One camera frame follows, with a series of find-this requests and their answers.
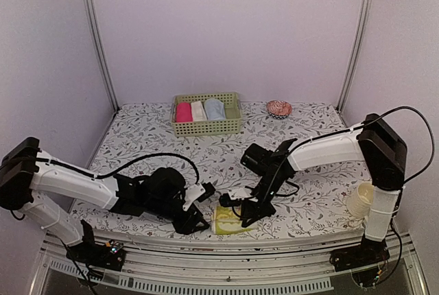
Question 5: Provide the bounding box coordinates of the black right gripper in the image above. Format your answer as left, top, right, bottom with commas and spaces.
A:
240, 174, 287, 227

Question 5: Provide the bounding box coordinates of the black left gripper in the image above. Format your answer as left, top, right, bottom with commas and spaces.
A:
146, 198, 211, 236

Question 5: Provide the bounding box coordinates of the green white small packet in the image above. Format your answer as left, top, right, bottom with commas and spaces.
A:
211, 206, 259, 235

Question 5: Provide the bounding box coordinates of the light blue towel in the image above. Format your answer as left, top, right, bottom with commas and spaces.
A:
204, 98, 226, 121

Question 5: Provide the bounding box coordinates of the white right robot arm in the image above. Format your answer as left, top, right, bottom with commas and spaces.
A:
237, 114, 407, 271

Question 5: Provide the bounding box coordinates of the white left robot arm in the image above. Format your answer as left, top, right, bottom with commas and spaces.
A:
1, 137, 215, 271

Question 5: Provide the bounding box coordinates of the blue patterned bowl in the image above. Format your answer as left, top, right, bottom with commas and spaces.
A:
269, 113, 290, 120

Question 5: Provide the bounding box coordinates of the pink rolled towel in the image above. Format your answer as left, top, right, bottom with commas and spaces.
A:
175, 102, 193, 123

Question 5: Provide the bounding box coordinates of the green perforated plastic basket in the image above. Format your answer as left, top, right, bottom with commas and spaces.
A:
170, 92, 242, 137

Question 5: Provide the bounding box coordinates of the cream rolled towel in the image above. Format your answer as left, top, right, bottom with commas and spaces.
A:
191, 101, 208, 122

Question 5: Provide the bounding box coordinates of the cream ribbed mug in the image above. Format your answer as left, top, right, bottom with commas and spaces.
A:
346, 182, 375, 219

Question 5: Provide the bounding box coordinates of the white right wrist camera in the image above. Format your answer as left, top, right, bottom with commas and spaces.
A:
219, 187, 252, 207

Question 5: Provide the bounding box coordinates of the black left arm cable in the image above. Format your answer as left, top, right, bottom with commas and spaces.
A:
40, 152, 202, 186

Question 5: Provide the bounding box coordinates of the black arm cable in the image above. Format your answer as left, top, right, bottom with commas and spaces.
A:
40, 152, 202, 186
363, 105, 435, 186

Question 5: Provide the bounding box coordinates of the aluminium front rail base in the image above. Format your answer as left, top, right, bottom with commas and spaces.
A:
29, 231, 429, 294

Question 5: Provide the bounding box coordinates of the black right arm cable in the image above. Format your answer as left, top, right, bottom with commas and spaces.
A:
363, 105, 435, 186

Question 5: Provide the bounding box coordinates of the right aluminium frame post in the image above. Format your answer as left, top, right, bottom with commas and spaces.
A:
336, 0, 372, 113

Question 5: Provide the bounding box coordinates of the aluminium frame post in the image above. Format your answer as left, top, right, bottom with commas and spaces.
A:
83, 0, 119, 112
336, 0, 372, 113

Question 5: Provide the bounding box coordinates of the left aluminium frame post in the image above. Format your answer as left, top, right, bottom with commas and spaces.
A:
83, 0, 119, 112

